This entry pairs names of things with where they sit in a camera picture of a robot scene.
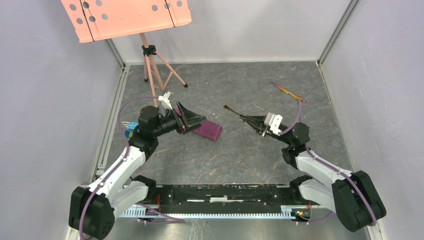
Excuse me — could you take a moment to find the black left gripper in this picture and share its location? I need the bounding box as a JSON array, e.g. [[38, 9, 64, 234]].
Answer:
[[152, 101, 207, 138]]

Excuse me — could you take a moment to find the magenta satin napkin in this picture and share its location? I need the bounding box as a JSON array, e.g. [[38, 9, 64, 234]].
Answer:
[[190, 117, 223, 142]]

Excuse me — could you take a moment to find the gold spoon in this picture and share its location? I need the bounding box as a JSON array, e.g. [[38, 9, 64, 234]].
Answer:
[[223, 104, 244, 118]]

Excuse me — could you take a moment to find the iridescent rainbow knife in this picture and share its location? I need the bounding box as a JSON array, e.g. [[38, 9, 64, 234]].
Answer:
[[271, 81, 307, 103]]

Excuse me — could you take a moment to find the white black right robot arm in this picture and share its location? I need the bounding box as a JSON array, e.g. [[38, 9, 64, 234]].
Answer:
[[239, 113, 387, 232]]

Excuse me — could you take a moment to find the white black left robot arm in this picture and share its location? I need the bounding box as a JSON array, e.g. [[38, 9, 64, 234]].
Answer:
[[68, 102, 207, 240]]

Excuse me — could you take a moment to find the colourful toy block set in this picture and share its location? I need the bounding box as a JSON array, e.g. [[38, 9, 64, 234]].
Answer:
[[121, 121, 139, 138]]

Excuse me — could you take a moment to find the pink music stand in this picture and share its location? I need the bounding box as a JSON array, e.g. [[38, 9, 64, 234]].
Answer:
[[61, 0, 192, 96]]

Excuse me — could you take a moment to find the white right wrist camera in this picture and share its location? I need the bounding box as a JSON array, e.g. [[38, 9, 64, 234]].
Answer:
[[259, 112, 283, 137]]

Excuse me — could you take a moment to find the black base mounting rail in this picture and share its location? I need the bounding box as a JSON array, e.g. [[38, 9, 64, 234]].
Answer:
[[141, 184, 317, 214]]

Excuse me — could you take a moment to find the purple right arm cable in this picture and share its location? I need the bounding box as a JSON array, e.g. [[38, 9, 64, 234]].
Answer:
[[278, 99, 378, 227]]

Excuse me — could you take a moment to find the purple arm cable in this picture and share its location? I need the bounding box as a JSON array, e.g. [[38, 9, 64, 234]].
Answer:
[[278, 99, 378, 227], [79, 96, 186, 240]]

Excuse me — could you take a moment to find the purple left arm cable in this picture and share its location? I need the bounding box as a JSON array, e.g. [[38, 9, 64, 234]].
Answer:
[[79, 96, 186, 240]]

